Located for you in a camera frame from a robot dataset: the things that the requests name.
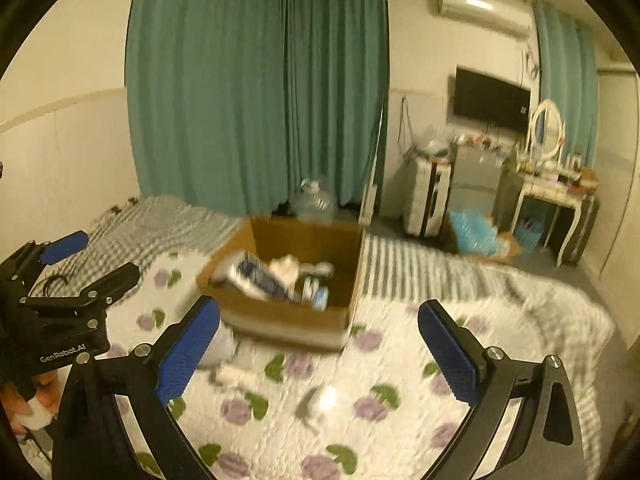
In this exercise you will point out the black wall television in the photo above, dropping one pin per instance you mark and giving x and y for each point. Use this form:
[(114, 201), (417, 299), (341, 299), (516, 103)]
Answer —
[(492, 100)]

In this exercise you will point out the narrow teal curtain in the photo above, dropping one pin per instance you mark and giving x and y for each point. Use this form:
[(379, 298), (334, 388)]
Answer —
[(565, 85)]

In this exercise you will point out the brown cardboard box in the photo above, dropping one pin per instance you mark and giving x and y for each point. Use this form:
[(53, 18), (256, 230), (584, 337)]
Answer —
[(280, 322)]

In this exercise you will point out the person's left hand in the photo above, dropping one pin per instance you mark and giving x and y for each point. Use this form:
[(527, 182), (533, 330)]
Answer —
[(44, 393)]

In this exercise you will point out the white soft cloth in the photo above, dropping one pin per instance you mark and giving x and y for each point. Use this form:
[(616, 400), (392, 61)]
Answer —
[(287, 266)]

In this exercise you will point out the wide teal curtain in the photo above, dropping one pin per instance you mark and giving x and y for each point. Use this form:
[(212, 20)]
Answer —
[(225, 85)]

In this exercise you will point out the white oval vanity mirror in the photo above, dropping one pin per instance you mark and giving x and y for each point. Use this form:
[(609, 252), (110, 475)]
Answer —
[(546, 130)]

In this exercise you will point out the white striped suitcase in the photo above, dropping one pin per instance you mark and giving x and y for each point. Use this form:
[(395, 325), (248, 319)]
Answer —
[(425, 195)]

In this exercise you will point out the row of cosmetic bottles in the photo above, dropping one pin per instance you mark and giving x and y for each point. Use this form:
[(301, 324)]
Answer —
[(555, 170)]

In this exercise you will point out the floral quilt bed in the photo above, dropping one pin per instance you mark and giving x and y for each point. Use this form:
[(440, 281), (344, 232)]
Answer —
[(165, 220)]

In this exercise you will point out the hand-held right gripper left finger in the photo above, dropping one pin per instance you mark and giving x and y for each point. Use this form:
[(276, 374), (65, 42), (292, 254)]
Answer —
[(186, 355)]

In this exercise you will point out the white floral blanket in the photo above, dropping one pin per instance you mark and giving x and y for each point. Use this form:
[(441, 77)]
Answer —
[(390, 385)]

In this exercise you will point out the white dressing table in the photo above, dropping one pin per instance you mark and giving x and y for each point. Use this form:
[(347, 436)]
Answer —
[(550, 195)]

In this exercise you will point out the white sock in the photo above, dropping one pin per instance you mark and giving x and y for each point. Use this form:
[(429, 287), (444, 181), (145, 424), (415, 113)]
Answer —
[(235, 377)]

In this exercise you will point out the white soft bundle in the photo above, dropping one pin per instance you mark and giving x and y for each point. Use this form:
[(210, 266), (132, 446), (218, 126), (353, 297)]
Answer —
[(322, 402)]

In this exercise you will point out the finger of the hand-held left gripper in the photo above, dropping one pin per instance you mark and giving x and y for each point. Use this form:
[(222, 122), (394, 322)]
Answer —
[(64, 248), (116, 279)]

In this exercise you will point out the blue white packet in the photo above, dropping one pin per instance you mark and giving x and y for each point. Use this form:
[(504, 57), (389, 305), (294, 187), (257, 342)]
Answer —
[(262, 276)]

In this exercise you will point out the grey cabinet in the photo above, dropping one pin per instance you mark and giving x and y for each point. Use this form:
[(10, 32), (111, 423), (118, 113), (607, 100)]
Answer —
[(475, 180)]

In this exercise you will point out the white soft pouch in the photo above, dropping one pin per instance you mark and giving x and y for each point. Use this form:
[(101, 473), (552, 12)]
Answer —
[(220, 345)]

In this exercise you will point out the blue plastic basket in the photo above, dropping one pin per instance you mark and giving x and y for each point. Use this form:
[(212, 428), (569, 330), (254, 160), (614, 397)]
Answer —
[(530, 237)]

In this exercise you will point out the white air conditioner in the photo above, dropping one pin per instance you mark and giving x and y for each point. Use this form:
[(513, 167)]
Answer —
[(482, 10)]

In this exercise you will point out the small blue white pack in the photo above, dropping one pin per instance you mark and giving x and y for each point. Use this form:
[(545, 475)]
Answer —
[(316, 295)]

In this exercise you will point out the clear plastic water jug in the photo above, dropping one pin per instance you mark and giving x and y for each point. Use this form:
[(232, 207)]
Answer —
[(314, 202)]

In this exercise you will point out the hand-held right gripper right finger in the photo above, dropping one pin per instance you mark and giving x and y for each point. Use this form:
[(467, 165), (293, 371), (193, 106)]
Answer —
[(450, 355)]

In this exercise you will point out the clear plastic bag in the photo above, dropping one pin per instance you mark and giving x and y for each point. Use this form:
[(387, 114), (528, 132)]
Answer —
[(432, 141)]

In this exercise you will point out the white wardrobe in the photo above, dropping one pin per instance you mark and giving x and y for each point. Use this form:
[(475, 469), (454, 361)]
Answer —
[(617, 160)]

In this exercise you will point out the blue plastic bag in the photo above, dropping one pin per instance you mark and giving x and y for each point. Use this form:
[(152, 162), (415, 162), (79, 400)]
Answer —
[(472, 232)]

